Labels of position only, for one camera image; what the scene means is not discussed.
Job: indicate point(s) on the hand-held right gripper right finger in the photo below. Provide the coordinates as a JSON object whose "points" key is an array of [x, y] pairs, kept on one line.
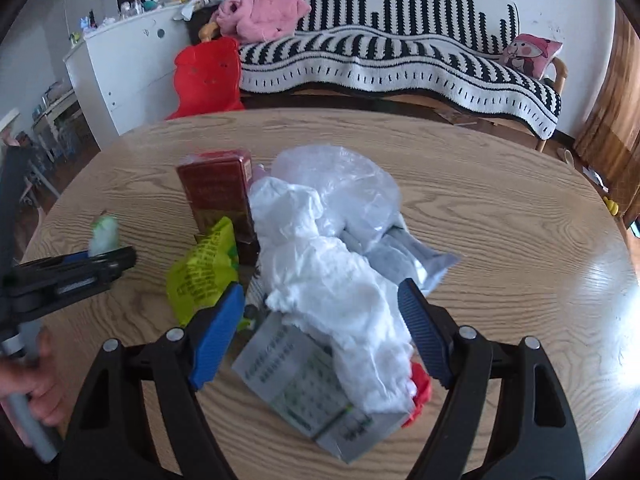
{"points": [[425, 332]]}

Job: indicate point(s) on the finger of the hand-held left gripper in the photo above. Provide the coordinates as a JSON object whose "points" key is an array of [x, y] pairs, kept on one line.
{"points": [[75, 259], [110, 265]]}

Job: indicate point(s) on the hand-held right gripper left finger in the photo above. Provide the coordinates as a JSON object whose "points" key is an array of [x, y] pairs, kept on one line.
{"points": [[217, 340]]}

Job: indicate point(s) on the yellow green snack packet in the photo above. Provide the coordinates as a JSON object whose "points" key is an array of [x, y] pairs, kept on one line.
{"points": [[200, 270]]}

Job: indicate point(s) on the grey cardboard box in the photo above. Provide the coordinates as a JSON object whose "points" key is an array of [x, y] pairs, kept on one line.
{"points": [[290, 380]]}

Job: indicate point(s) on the white tissue paper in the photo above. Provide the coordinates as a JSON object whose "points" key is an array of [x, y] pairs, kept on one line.
{"points": [[320, 280]]}

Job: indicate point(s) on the clear white plastic bag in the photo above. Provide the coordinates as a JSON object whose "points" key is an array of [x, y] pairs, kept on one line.
{"points": [[350, 180]]}

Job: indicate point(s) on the person's left hand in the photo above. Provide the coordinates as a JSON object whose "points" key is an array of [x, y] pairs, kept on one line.
{"points": [[50, 385]]}

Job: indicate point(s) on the grey plastic packet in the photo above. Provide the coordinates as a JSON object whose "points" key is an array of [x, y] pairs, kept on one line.
{"points": [[415, 260]]}

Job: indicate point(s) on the white metal shelf rack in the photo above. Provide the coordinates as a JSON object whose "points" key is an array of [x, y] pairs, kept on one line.
{"points": [[55, 115]]}

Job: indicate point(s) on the dark red carton box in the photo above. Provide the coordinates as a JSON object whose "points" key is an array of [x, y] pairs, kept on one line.
{"points": [[215, 185]]}

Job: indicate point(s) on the white cabinet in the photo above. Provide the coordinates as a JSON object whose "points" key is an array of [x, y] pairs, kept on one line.
{"points": [[130, 70]]}

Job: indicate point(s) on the beige slipper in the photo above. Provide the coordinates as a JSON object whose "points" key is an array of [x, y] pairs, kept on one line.
{"points": [[566, 155]]}

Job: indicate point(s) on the row of small bottles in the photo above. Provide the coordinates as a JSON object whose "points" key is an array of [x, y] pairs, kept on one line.
{"points": [[135, 7]]}

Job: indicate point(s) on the striped black-white sofa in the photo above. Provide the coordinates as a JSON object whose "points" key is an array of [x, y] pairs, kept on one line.
{"points": [[400, 50]]}

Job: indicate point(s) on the pink garment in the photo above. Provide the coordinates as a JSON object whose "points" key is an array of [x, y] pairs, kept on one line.
{"points": [[265, 15]]}

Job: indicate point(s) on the pink cartoon pillow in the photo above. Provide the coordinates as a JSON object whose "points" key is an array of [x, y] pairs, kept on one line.
{"points": [[530, 55]]}

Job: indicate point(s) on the brown curtain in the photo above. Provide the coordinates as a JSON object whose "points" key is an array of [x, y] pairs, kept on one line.
{"points": [[615, 100]]}

